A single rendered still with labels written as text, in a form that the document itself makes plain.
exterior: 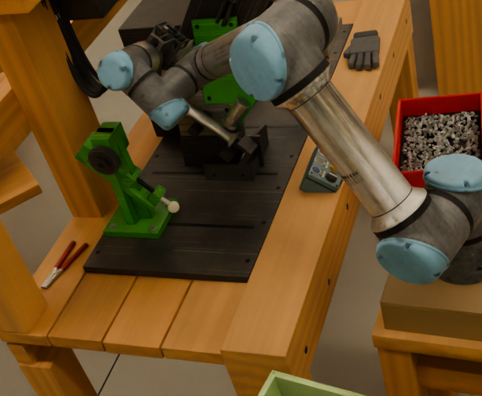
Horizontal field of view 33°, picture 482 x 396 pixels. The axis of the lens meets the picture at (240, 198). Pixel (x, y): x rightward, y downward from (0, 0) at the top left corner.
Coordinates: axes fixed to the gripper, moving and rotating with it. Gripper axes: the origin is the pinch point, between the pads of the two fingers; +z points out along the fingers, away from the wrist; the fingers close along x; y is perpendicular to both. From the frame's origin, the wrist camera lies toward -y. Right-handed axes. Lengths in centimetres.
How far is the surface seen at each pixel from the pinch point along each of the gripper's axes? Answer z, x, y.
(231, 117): 0.1, -19.9, -5.9
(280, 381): -59, -62, -13
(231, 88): 3.2, -15.5, -1.3
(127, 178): -20.1, -10.9, -25.0
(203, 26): 2.0, -1.8, 7.3
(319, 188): -3.5, -47.1, -4.7
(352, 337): 57, -88, -69
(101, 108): 193, 68, -140
